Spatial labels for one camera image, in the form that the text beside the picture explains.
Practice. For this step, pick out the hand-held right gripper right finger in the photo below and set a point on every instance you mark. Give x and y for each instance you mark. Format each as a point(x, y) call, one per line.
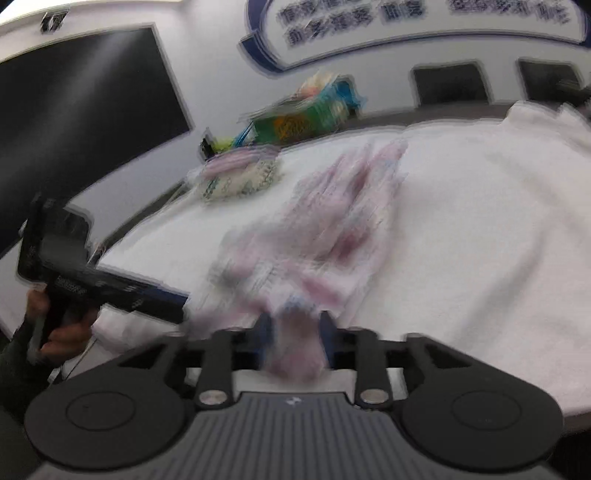
point(328, 332)

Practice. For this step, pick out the folded pink dotted garment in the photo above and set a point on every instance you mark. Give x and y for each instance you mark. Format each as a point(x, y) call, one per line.
point(235, 161)

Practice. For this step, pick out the white fluffy blanket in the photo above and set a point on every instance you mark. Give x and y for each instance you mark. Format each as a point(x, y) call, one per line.
point(461, 230)

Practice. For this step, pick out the folded cream teal-flower garment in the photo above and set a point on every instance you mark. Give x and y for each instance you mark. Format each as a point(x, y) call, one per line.
point(244, 184)

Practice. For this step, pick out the cream cloth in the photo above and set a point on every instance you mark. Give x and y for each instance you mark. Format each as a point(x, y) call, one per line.
point(316, 85)

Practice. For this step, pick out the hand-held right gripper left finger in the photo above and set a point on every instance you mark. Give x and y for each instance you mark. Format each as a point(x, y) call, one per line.
point(263, 332)

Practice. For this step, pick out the blue lettered wall sign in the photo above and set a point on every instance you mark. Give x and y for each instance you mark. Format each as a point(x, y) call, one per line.
point(263, 50)

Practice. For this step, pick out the person's left hand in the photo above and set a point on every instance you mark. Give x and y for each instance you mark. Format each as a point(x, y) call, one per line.
point(69, 334)

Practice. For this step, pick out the black wall screen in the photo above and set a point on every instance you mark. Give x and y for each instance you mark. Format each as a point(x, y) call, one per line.
point(83, 129)

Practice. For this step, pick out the green fabric bag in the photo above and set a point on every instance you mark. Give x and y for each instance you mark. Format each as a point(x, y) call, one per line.
point(295, 122)

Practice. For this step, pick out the black office chair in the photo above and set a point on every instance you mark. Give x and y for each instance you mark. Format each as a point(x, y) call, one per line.
point(450, 85)
point(549, 81)

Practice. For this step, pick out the yellow-green cloth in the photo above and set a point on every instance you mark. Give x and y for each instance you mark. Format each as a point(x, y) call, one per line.
point(226, 143)

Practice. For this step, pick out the floral ruffled white garment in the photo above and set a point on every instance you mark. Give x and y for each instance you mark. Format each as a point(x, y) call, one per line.
point(323, 230)

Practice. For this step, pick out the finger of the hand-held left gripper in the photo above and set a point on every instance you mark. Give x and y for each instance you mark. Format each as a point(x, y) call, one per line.
point(164, 308)

